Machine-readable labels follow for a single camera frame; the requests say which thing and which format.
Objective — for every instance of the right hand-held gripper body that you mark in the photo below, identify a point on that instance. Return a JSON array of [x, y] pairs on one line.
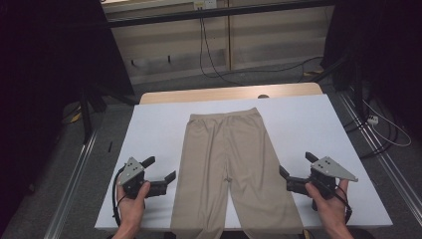
[[330, 169]]

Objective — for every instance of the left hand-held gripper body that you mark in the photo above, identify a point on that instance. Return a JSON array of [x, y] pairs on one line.
[[131, 171]]

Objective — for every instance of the beige pants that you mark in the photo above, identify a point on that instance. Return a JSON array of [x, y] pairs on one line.
[[212, 149]]

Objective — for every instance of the person's left hand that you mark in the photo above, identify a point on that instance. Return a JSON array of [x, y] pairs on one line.
[[131, 210]]

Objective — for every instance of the person's right hand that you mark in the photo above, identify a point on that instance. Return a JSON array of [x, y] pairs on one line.
[[331, 210]]

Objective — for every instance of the small black floor piece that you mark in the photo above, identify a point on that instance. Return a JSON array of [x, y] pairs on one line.
[[109, 147]]

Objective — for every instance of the white board table cover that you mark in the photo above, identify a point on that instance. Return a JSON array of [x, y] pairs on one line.
[[159, 126]]

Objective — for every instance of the white power strip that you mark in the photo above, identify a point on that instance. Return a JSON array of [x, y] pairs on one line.
[[373, 119]]

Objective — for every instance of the black tripod stand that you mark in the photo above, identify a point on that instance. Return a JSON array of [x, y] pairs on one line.
[[88, 109]]

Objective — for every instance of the black metal stand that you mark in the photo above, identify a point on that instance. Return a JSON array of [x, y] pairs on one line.
[[356, 86]]

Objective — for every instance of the wooden table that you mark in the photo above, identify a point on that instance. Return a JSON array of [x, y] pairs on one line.
[[215, 93]]

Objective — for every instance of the black horizontal bar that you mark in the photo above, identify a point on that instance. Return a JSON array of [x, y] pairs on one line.
[[199, 15]]

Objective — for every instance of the aluminium floor rail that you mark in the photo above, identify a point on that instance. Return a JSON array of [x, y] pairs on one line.
[[391, 166], [71, 186]]

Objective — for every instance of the white wall socket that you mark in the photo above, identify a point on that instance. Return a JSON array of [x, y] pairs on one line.
[[205, 4]]

